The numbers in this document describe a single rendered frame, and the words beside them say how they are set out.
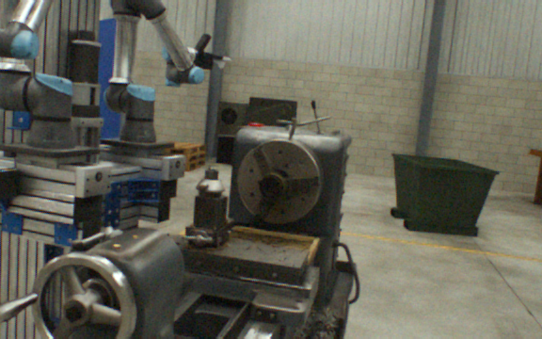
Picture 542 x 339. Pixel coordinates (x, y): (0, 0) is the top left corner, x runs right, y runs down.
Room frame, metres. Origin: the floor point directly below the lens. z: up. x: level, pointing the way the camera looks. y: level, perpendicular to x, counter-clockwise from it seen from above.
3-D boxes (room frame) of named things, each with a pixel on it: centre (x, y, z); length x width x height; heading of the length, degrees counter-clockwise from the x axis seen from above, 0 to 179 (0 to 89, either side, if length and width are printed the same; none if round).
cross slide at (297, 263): (1.34, 0.08, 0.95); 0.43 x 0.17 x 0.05; 78
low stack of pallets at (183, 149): (9.91, 1.76, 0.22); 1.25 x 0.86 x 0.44; 171
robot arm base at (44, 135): (1.65, 0.71, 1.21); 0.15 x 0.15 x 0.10
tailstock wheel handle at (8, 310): (0.60, 0.29, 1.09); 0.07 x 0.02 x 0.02; 168
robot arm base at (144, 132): (2.11, 0.55, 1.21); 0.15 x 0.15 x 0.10
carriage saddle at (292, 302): (1.29, 0.08, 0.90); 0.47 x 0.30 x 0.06; 78
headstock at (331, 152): (2.32, -0.13, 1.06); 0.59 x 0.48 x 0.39; 168
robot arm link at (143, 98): (2.12, 0.55, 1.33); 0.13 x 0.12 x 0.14; 49
